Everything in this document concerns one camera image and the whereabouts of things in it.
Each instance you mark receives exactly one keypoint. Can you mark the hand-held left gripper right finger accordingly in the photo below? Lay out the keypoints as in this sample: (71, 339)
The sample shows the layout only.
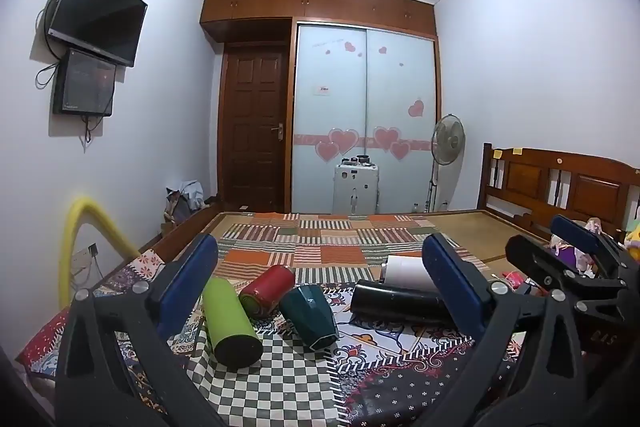
(452, 289)

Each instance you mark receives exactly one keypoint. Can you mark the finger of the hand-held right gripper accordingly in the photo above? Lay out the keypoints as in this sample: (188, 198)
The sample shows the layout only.
(580, 233)
(532, 263)

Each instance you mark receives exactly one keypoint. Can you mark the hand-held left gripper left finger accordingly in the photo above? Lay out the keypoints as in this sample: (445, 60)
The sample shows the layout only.
(186, 289)

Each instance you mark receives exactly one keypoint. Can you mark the white cup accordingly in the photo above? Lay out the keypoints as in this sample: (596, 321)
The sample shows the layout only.
(407, 273)

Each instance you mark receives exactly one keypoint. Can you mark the lime green cup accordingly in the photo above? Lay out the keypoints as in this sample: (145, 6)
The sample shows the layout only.
(229, 322)

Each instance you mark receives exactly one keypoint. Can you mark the black cup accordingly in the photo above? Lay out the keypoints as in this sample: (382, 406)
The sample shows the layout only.
(395, 303)

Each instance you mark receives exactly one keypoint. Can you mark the red cup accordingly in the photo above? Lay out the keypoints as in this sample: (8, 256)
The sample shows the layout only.
(267, 289)

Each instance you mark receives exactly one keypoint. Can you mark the dark teal faceted cup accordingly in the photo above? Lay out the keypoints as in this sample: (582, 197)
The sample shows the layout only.
(310, 314)

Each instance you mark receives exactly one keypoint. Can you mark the pink stuffed doll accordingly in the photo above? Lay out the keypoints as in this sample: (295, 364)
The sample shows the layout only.
(575, 254)

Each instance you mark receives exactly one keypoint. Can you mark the yellow plush toy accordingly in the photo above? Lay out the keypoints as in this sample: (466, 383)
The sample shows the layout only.
(633, 232)

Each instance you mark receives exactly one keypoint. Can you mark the woven bamboo mat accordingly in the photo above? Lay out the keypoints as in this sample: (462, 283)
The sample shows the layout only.
(480, 229)

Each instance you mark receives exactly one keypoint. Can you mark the wooden bed footboard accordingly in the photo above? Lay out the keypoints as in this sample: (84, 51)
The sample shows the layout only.
(187, 223)

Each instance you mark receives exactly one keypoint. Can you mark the wooden bed headboard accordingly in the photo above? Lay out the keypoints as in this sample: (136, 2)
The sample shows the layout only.
(530, 179)

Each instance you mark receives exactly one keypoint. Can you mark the pile of bags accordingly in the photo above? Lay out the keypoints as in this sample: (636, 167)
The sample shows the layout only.
(185, 202)

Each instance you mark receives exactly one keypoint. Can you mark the floral printed quilt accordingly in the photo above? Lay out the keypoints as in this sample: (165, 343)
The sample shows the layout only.
(380, 339)

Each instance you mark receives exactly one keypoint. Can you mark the dark red dotted cloth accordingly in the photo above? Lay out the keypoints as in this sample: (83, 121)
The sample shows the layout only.
(405, 389)

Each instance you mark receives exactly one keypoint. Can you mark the yellow foam tube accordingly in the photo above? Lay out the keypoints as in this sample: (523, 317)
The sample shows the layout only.
(92, 219)

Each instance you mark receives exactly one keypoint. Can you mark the striped patchwork blanket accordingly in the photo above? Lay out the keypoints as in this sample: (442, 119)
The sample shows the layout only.
(330, 242)

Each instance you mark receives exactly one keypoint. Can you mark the green checkered cloth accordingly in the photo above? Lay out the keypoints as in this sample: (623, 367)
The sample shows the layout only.
(280, 387)

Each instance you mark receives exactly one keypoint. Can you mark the white boxy appliance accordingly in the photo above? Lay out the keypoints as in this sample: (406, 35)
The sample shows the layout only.
(356, 189)

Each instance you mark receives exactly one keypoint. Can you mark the white standing fan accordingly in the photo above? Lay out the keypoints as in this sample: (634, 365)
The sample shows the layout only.
(448, 139)

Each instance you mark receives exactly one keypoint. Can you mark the black pots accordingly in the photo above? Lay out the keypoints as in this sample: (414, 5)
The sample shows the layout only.
(361, 159)

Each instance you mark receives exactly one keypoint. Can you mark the brown wooden door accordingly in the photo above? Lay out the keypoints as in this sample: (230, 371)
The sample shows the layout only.
(252, 122)

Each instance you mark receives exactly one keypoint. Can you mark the wooden wardrobe with heart stickers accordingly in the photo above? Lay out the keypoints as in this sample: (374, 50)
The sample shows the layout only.
(350, 97)

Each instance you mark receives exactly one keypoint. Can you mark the white wall socket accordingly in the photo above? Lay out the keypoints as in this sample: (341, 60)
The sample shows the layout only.
(84, 259)

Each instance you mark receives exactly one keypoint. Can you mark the small black wall monitor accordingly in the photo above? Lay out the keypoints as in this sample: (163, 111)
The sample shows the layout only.
(85, 82)

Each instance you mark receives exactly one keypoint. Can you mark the wall-mounted black television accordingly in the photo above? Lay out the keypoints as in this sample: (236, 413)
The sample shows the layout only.
(97, 9)

